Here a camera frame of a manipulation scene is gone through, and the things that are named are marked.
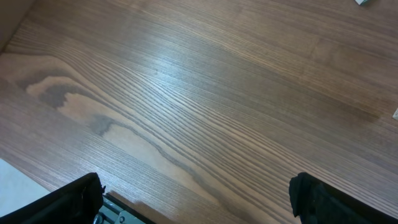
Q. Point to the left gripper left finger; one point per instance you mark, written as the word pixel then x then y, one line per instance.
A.
pixel 76 202

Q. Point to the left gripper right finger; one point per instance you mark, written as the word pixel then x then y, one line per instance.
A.
pixel 314 201

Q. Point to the wooden block with O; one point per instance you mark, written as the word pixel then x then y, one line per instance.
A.
pixel 395 115

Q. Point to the green edged block far left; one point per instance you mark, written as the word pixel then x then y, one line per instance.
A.
pixel 361 2

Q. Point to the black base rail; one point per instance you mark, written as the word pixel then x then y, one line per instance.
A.
pixel 114 211

